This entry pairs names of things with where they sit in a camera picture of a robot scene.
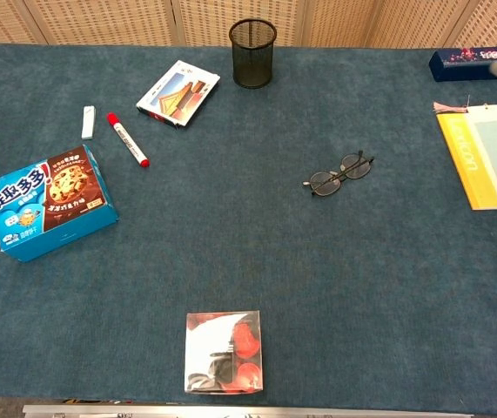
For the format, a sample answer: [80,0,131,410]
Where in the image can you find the clear box with red parts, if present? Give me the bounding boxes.
[184,310,265,395]

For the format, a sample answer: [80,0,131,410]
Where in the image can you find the yellow Lexicon book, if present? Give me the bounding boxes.
[435,112,497,212]

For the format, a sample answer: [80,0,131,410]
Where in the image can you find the woven rattan folding screen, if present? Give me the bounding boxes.
[0,0,497,49]

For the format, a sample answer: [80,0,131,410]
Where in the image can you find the pink bookmark tassel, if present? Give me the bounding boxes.
[432,100,469,116]

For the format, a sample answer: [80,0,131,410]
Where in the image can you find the long silver metal bar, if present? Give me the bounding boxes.
[22,403,475,418]

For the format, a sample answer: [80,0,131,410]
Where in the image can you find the black mesh pen holder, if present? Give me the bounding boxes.
[228,17,279,90]

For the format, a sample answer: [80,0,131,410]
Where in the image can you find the thin-framed eyeglasses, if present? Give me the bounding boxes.
[302,150,376,198]

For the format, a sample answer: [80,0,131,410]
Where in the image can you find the blue chocolate cookie box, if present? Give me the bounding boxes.
[0,145,120,264]

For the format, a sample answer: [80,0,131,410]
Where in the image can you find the red capped whiteboard marker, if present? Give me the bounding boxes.
[106,112,151,169]

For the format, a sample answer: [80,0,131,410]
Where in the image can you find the small white eraser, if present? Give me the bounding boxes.
[81,105,97,141]

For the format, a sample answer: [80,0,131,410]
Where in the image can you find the blue felt table cloth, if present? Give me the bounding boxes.
[0,41,497,417]

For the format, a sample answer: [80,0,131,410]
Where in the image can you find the white palace picture card box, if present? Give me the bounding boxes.
[135,59,222,129]

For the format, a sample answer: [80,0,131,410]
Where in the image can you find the navy blue long box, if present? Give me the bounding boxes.
[428,44,497,83]

